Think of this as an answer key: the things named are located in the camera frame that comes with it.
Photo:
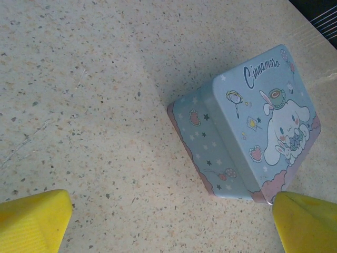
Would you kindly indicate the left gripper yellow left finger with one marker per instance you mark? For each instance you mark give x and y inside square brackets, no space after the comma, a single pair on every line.
[29,226]

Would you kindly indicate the cartoon print tin box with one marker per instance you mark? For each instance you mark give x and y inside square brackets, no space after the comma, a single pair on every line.
[245,126]

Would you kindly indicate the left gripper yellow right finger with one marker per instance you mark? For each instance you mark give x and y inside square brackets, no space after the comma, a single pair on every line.
[308,226]

